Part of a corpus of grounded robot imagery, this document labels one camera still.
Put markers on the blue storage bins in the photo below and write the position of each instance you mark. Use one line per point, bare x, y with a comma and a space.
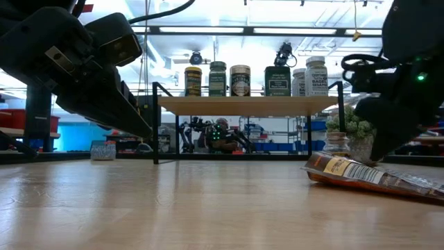
314, 125

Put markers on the round black hanging device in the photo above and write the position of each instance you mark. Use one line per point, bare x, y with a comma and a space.
196, 58

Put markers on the wooden shelf black metal legs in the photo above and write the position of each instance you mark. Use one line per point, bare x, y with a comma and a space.
243, 106

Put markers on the red storage bins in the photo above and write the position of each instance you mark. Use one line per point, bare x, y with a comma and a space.
14, 119

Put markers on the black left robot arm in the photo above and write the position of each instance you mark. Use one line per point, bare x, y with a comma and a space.
34, 5

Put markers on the green black-pepper tin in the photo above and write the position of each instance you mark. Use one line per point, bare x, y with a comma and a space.
277, 83

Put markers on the person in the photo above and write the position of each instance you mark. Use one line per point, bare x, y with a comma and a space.
222, 123

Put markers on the small patterned candle tin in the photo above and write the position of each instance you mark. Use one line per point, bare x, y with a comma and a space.
103, 151

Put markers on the white-lid bagel seasoning jar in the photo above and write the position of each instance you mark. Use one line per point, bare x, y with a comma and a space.
316, 80
298, 85

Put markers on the small cork-top saffron jar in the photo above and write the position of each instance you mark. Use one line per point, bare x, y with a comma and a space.
336, 146

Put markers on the green potted plant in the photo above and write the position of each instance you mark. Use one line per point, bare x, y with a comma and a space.
354, 126

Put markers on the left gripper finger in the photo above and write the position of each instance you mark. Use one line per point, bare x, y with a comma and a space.
111, 111

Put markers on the black aluminium table frame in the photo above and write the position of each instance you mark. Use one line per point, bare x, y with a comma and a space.
38, 118

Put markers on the black hanging camera device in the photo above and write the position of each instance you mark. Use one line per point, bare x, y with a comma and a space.
283, 52

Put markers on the green-lid oregano glass jar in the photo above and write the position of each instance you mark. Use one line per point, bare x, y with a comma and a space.
217, 81

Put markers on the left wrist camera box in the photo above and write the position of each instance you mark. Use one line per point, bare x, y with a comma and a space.
114, 38

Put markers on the taco seasoning foil packet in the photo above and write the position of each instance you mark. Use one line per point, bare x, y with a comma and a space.
364, 175

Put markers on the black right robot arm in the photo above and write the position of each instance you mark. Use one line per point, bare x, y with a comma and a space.
416, 27

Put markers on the yellow hanging tag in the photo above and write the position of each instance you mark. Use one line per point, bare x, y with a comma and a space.
356, 35

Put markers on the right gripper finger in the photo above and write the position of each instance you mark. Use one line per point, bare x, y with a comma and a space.
385, 146

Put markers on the yellow-lid chili onion tin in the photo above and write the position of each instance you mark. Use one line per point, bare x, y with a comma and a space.
193, 83

